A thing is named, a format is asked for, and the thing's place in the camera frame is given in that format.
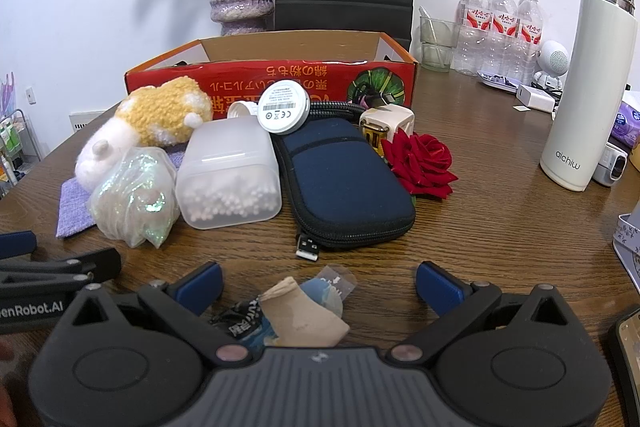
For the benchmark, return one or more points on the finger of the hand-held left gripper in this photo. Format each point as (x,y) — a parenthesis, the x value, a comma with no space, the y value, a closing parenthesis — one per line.
(17,244)
(75,269)

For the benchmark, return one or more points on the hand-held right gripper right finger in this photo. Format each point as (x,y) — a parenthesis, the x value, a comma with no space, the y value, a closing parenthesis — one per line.
(440,289)

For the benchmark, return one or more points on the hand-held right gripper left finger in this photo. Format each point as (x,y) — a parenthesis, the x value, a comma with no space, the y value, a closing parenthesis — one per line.
(200,288)

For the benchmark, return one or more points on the iridescent plastic bag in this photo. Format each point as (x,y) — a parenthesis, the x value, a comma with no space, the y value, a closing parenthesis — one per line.
(130,197)

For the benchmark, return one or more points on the translucent cotton swab container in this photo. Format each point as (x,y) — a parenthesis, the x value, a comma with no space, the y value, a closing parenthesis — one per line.
(225,167)

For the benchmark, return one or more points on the white plug adapter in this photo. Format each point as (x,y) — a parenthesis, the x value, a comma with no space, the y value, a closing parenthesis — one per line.
(395,119)

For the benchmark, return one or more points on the yellow and white plush toy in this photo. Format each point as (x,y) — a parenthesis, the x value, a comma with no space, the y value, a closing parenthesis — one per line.
(160,107)

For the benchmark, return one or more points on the red cardboard box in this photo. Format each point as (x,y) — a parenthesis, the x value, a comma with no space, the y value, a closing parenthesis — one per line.
(225,79)

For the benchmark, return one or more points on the wooden desktop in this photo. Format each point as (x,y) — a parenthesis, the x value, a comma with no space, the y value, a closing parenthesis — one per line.
(500,227)

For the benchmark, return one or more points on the black printed sachet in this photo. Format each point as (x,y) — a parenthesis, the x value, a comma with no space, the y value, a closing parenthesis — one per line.
(240,323)

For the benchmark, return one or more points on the purple woven cloth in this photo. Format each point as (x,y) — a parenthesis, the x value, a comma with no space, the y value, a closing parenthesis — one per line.
(72,212)

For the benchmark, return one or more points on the metal storage rack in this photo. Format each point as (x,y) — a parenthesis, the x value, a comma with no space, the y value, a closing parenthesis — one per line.
(15,147)

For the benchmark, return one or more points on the clear packet with blue disc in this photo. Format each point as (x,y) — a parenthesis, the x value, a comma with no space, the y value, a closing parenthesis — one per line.
(326,296)

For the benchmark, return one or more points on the red fabric rose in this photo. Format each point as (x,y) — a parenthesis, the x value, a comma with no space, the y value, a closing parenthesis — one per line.
(420,162)

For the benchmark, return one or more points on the navy zipper pouch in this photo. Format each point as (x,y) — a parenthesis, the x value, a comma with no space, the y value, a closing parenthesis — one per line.
(340,187)

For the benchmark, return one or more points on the printed tin box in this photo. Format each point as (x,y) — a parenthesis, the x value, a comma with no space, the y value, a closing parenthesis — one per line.
(627,252)

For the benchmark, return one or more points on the black smartphone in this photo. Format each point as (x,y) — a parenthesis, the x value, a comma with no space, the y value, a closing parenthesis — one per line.
(627,357)

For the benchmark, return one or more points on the small white gadget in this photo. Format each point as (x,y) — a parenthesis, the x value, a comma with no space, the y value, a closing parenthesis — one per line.
(612,162)

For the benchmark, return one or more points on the white square charger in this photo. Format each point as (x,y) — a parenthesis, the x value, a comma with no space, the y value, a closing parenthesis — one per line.
(535,97)

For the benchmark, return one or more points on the small blue tray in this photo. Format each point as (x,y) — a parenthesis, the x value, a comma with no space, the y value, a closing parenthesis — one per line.
(492,81)

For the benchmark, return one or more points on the yellow mug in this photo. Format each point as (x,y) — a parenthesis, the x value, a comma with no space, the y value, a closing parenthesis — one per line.
(636,157)

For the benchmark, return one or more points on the clear glass cup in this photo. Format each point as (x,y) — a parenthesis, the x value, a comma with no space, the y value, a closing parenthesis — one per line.
(440,52)

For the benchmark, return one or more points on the white thermos flask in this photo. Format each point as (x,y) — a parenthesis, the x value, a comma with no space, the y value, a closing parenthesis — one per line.
(585,82)

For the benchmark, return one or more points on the purple tissue packet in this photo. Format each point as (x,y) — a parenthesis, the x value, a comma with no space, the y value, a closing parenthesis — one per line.
(630,117)

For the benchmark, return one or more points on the plastic water bottle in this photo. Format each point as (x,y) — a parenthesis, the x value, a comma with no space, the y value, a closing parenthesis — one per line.
(504,24)
(530,32)
(472,27)

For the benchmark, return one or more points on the white wall vent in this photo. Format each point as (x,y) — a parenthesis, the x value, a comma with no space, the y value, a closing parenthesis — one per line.
(85,122)

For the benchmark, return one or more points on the white wall outlet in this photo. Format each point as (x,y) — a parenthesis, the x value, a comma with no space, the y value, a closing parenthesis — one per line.
(31,95)

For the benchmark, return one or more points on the white round desk camera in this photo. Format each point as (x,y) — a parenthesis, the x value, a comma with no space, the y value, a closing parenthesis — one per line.
(552,57)

